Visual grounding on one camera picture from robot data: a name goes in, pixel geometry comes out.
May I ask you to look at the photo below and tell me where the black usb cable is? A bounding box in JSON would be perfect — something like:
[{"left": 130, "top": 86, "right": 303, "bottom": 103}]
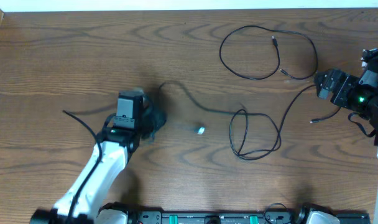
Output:
[{"left": 159, "top": 80, "right": 342, "bottom": 161}]

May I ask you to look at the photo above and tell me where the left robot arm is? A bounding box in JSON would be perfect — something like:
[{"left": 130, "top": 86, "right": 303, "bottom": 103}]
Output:
[{"left": 30, "top": 90, "right": 167, "bottom": 223}]

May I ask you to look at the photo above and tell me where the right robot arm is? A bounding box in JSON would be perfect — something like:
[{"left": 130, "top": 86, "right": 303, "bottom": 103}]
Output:
[{"left": 314, "top": 49, "right": 378, "bottom": 223}]

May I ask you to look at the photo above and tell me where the left camera black cable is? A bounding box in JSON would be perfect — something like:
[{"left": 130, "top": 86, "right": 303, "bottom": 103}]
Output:
[{"left": 62, "top": 109, "right": 103, "bottom": 224}]

